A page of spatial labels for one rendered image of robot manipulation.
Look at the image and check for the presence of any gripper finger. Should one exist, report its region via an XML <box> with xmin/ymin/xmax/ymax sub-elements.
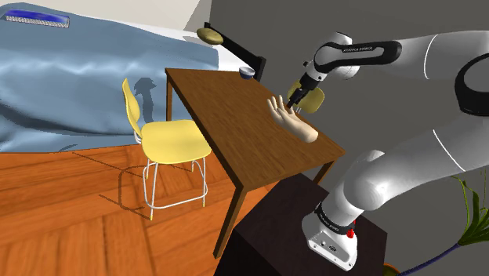
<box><xmin>286</xmin><ymin>88</ymin><xmax>309</xmax><ymax>109</ymax></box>

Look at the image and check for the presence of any yellow chair with white legs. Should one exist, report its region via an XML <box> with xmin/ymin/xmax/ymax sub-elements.
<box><xmin>121</xmin><ymin>78</ymin><xmax>212</xmax><ymax>221</ymax></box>
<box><xmin>287</xmin><ymin>80</ymin><xmax>326</xmax><ymax>114</ymax></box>

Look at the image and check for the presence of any beige hand figure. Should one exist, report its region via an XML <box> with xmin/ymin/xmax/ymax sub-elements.
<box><xmin>266</xmin><ymin>95</ymin><xmax>320</xmax><ymax>144</ymax></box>

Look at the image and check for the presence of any small grey bowl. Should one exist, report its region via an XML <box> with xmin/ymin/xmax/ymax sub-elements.
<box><xmin>238</xmin><ymin>66</ymin><xmax>256</xmax><ymax>81</ymax></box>

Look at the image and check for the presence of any brown wooden table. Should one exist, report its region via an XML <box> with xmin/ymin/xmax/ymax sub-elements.
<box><xmin>164</xmin><ymin>67</ymin><xmax>346</xmax><ymax>260</ymax></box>

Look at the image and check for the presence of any round olive cushion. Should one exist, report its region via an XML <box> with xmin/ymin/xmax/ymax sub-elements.
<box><xmin>196</xmin><ymin>27</ymin><xmax>224</xmax><ymax>46</ymax></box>

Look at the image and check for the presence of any dark robot stand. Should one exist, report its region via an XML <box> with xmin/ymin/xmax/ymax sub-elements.
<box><xmin>213</xmin><ymin>172</ymin><xmax>388</xmax><ymax>276</ymax></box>

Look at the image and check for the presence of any bed with blue blanket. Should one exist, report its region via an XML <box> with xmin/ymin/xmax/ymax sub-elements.
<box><xmin>0</xmin><ymin>2</ymin><xmax>267</xmax><ymax>154</ymax></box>

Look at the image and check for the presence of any green potted plant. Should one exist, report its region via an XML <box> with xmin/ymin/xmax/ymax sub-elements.
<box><xmin>382</xmin><ymin>176</ymin><xmax>489</xmax><ymax>276</ymax></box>

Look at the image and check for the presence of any blue striped pillow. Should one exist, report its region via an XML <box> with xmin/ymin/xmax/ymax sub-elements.
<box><xmin>3</xmin><ymin>9</ymin><xmax>71</xmax><ymax>29</ymax></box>

